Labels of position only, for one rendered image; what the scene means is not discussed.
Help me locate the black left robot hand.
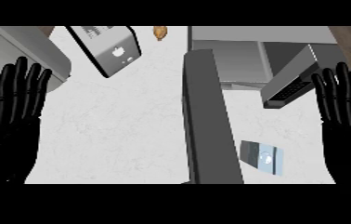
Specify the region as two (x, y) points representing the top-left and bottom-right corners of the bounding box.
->
(0, 56), (53, 185)

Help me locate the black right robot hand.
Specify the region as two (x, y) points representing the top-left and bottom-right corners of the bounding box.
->
(309, 61), (351, 185)

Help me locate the blue milk carton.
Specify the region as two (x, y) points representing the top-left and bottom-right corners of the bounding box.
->
(239, 139), (284, 177)

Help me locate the grey microwave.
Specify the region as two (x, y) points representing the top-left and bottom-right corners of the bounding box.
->
(185, 26), (340, 110)

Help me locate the grey appliance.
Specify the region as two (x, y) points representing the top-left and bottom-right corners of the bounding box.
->
(0, 26), (72, 94)

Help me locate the grey box with white logo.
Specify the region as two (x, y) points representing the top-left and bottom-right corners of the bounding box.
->
(65, 26), (143, 79)

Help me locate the brown croissant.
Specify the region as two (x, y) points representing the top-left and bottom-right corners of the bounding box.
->
(152, 26), (168, 42)

